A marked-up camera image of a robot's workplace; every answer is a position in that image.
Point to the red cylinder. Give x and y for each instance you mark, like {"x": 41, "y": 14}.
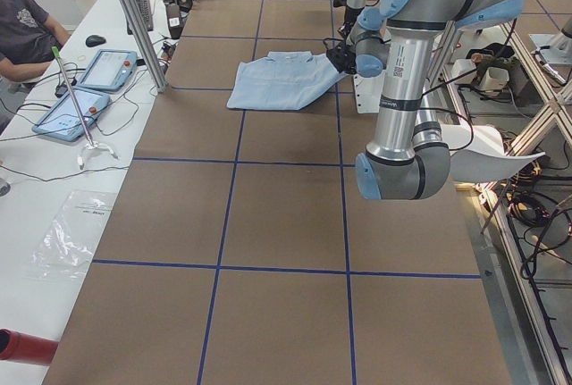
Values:
{"x": 23, "y": 348}

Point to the black keyboard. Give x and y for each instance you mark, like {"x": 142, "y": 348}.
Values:
{"x": 146, "y": 14}

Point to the clear plastic bag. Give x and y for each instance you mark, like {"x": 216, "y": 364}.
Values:
{"x": 67, "y": 249}

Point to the blue teach pendant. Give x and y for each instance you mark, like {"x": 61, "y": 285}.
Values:
{"x": 109, "y": 70}
{"x": 62, "y": 121}

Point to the green tipped metal rod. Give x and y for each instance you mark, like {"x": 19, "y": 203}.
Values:
{"x": 91, "y": 142}

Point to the far blue teach pendant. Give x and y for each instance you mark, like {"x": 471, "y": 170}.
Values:
{"x": 109, "y": 70}

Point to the near blue teach pendant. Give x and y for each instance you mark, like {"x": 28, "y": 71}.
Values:
{"x": 62, "y": 121}

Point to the person in dark shirt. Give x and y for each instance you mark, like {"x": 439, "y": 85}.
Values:
{"x": 28, "y": 35}

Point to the aluminium frame post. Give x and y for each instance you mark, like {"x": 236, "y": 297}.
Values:
{"x": 139, "y": 32}

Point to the light blue button-up shirt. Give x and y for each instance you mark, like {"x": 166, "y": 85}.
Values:
{"x": 283, "y": 81}

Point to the white curved chair shell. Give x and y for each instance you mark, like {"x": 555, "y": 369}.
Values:
{"x": 484, "y": 159}

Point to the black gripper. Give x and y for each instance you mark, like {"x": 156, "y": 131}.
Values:
{"x": 345, "y": 27}
{"x": 338, "y": 58}

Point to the black computer mouse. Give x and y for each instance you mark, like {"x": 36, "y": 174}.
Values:
{"x": 94, "y": 40}

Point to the white camera mast base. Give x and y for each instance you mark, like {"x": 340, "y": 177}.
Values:
{"x": 368, "y": 93}

